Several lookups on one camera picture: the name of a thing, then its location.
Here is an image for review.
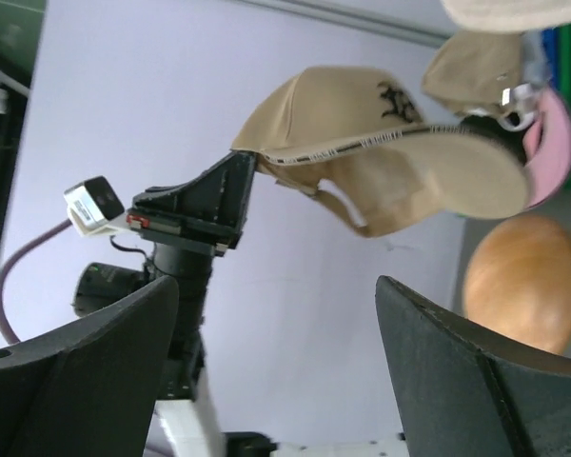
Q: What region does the cream bucket hat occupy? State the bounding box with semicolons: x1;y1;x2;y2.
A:
442;0;571;32

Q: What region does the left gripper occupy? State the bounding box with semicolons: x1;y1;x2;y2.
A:
126;152;256;257

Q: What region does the wooden mushroom hat stand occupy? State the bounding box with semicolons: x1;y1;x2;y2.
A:
463;214;571;354

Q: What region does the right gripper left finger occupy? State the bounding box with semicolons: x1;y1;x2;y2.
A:
0;277;178;457

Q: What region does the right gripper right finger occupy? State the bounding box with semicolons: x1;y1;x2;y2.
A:
375;276;571;457

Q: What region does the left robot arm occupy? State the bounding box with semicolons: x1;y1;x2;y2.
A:
64;152;407;456

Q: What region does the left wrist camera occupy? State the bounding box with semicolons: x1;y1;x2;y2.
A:
64;175;127;237

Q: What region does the blue item in bin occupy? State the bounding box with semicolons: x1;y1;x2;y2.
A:
522;29;560;87

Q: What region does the pink white baseball cap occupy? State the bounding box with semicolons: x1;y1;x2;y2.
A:
498;86;571;209

